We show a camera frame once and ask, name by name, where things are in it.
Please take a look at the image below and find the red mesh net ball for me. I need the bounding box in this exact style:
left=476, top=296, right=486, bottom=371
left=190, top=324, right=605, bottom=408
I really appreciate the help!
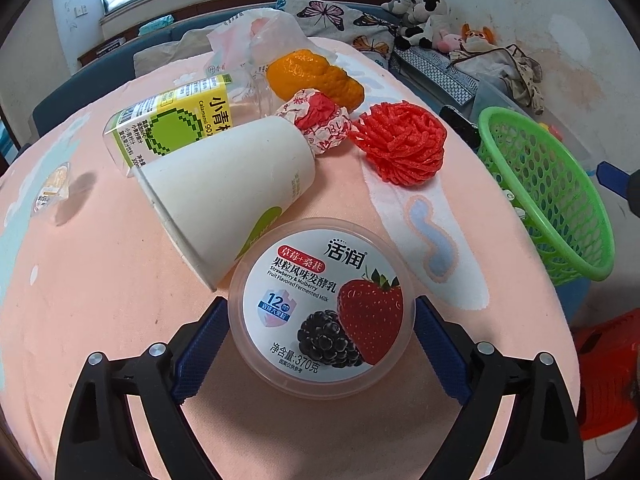
left=348, top=101, right=447, bottom=188

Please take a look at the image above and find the small clear jelly cup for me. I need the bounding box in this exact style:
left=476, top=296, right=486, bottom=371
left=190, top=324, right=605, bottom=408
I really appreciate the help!
left=32, top=162, right=72, bottom=217

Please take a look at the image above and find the translucent yogurt tub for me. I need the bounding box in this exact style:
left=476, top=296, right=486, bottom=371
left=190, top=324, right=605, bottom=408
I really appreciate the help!
left=228, top=218, right=416, bottom=400

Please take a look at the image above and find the white paper cup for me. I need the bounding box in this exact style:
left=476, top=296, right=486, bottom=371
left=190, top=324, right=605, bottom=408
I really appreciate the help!
left=134, top=116, right=316, bottom=290

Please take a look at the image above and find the red white wrapper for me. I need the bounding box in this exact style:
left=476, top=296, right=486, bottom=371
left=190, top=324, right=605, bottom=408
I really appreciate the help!
left=276, top=89, right=352, bottom=156

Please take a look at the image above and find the yellow green juice box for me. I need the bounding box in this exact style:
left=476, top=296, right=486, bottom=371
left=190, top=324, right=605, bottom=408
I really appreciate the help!
left=103, top=74, right=233, bottom=176

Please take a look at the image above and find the orange peel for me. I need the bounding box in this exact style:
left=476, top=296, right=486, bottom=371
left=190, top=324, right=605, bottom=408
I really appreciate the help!
left=266, top=49, right=364, bottom=113

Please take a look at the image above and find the green plastic basket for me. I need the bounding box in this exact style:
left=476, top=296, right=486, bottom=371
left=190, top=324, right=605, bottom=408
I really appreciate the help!
left=477, top=106, right=615, bottom=286

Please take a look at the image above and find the red plastic stool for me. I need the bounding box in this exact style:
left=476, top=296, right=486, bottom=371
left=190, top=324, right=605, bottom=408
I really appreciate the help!
left=573, top=309, right=639, bottom=441

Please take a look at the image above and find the beige crumpled cloth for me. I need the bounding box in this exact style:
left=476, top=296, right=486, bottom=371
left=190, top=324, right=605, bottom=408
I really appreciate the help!
left=449, top=44, right=546, bottom=115

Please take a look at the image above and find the black remote control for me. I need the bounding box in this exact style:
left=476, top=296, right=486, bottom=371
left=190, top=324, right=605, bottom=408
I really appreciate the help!
left=439, top=105, right=482, bottom=153

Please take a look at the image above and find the clear plastic storage box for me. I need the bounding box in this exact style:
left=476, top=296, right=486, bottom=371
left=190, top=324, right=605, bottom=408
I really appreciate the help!
left=470, top=77, right=597, bottom=172

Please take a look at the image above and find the pink patterned tablecloth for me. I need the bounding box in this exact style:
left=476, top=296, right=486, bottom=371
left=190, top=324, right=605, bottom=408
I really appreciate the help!
left=1, top=54, right=580, bottom=479

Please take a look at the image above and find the orange fox plush toy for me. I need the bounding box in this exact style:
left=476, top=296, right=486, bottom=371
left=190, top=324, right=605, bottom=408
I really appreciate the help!
left=461, top=23, right=497, bottom=53

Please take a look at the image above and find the grey patterned blanket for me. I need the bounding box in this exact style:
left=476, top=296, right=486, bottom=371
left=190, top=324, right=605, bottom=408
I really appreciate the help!
left=390, top=47, right=478, bottom=108

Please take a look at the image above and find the pink pig plush toy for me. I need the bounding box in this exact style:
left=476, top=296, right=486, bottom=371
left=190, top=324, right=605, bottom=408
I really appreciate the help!
left=433, top=32, right=463, bottom=54

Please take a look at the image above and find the cow plush toy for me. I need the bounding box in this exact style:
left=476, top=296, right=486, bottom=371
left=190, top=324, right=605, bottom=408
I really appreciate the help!
left=395, top=0, right=450, bottom=51

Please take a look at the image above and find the grey plush toy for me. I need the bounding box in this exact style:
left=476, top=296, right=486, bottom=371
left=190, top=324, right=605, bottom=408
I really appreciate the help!
left=381, top=0, right=419, bottom=16

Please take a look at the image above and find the butterfly print pillow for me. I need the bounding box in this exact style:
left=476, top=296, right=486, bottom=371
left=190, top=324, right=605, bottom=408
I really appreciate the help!
left=276, top=0, right=398, bottom=66

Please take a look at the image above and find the beige cushion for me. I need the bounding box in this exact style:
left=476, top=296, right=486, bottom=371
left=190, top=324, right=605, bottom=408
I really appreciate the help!
left=134, top=25, right=214, bottom=77

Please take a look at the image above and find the teal tissue pack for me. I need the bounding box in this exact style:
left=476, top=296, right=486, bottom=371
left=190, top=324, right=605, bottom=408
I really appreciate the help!
left=138, top=14, right=175, bottom=37

